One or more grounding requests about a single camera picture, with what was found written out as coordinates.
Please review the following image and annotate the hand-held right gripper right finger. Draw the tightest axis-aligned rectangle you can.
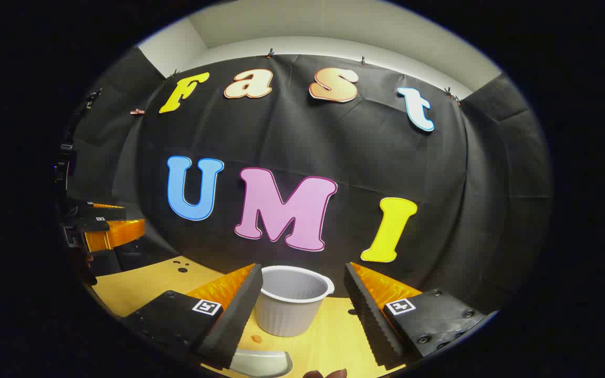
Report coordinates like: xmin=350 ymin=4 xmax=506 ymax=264
xmin=343 ymin=262 xmax=492 ymax=368

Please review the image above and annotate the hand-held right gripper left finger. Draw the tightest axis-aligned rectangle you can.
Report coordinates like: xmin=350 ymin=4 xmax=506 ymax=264
xmin=122 ymin=264 xmax=264 ymax=370

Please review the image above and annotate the grey ribbed garbage bin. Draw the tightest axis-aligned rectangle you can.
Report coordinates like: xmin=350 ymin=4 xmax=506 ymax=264
xmin=254 ymin=265 xmax=336 ymax=338

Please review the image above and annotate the grey dustpan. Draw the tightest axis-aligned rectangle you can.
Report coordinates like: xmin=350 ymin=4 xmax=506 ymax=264
xmin=229 ymin=350 xmax=294 ymax=377

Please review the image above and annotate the wooden desktop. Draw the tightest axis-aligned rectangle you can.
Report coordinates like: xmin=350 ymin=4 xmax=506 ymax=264
xmin=91 ymin=256 xmax=408 ymax=378

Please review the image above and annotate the black backdrop cloth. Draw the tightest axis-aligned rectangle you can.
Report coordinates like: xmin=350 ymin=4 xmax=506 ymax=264
xmin=64 ymin=46 xmax=552 ymax=316

